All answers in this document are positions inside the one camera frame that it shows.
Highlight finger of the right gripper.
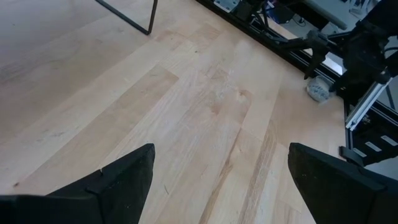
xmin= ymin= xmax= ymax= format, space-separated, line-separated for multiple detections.
xmin=303 ymin=44 xmax=329 ymax=80
xmin=278 ymin=29 xmax=331 ymax=52

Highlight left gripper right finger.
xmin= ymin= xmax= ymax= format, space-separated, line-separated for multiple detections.
xmin=287 ymin=142 xmax=398 ymax=224

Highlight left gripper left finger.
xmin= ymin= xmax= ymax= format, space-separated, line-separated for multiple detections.
xmin=0 ymin=142 xmax=156 ymax=224

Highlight wooden riser shelf black legs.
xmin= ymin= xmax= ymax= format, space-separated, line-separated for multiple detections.
xmin=94 ymin=0 xmax=159 ymax=36

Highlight black aluminium table frame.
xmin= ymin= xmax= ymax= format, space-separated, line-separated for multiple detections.
xmin=195 ymin=0 xmax=398 ymax=167

